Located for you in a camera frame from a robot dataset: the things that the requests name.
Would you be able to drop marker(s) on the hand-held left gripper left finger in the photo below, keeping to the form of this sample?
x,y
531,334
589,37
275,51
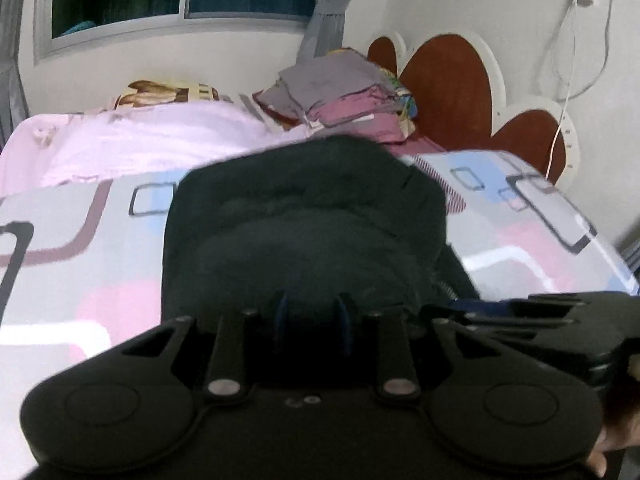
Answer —
x,y
281,311

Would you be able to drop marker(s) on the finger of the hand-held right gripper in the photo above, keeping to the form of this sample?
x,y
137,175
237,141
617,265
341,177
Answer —
x,y
500,324
500,305

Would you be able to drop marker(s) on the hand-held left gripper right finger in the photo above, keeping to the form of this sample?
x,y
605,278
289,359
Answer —
x,y
345,321

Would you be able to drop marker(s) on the black jacket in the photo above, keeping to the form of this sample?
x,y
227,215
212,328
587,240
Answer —
x,y
300,220

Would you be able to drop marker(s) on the person's right hand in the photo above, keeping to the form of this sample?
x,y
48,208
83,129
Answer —
x,y
600,460

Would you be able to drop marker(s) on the patterned white blue pink blanket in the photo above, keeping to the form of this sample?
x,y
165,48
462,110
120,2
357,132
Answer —
x,y
500,240

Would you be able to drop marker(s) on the maroon bed sheet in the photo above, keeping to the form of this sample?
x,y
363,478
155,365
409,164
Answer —
x,y
415,146

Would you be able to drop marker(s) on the pink folded cloth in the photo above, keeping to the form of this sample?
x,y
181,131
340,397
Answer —
x,y
350,110

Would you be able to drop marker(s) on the light pink floral blanket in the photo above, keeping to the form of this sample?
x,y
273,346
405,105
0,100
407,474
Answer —
x,y
150,140

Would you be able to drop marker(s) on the white and brown headboard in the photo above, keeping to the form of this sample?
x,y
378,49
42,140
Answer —
x,y
445,90

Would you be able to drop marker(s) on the colourful printed folded cloth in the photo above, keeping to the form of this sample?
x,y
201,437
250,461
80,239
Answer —
x,y
405,100

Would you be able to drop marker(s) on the grey folded cloth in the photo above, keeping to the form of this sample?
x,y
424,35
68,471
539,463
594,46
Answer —
x,y
330,80

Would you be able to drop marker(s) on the yellow printed pillow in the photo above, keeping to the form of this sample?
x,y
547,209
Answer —
x,y
160,92

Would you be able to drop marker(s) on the grey curtain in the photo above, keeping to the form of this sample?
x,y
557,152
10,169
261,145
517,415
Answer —
x,y
325,20
10,85

